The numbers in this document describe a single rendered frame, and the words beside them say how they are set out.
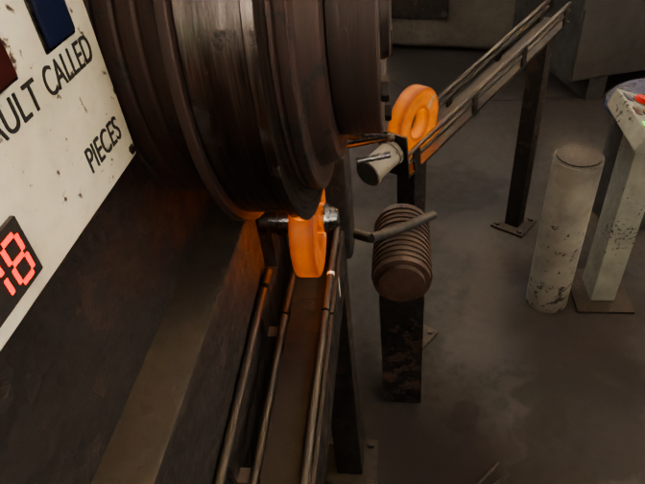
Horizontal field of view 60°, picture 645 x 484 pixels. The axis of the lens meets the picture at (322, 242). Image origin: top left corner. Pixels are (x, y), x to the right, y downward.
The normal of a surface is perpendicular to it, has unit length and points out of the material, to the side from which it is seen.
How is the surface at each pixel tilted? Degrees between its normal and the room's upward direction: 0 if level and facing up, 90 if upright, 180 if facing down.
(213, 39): 77
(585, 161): 0
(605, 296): 90
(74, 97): 90
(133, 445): 0
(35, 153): 90
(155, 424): 0
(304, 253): 83
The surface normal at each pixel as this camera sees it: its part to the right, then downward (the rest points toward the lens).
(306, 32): 0.33, 0.46
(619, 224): -0.11, 0.65
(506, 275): -0.09, -0.76
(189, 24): -0.13, 0.43
